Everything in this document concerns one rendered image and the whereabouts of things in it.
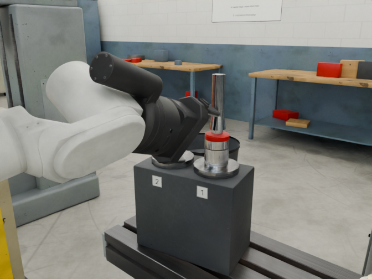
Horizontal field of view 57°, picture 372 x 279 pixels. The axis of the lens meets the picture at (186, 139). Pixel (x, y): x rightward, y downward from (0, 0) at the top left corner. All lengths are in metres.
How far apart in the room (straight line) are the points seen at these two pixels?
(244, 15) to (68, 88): 5.16
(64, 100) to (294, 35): 4.82
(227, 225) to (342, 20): 4.43
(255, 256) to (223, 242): 0.12
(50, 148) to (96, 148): 0.05
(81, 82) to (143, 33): 6.52
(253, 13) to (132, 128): 5.11
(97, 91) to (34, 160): 0.10
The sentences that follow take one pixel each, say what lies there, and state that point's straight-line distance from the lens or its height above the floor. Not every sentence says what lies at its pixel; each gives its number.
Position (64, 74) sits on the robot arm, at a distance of 0.42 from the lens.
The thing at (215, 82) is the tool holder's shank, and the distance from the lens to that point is 0.63.
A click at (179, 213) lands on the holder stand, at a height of 1.04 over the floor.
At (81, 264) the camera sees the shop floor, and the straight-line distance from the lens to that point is 2.36.
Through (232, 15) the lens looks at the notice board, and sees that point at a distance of 5.63.
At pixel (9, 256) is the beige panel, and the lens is 2.06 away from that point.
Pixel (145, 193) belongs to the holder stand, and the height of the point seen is 1.06.
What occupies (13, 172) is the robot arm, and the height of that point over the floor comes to 1.25.
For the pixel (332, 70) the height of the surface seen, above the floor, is 0.96.
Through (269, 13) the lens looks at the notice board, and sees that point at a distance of 5.31.
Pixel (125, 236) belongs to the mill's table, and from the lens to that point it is 0.83.
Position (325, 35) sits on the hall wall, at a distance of 4.99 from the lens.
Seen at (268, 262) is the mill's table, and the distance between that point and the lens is 0.76.
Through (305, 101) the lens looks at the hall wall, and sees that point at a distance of 5.12.
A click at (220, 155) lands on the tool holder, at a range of 0.65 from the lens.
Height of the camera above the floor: 1.38
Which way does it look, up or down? 17 degrees down
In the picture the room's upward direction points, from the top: straight up
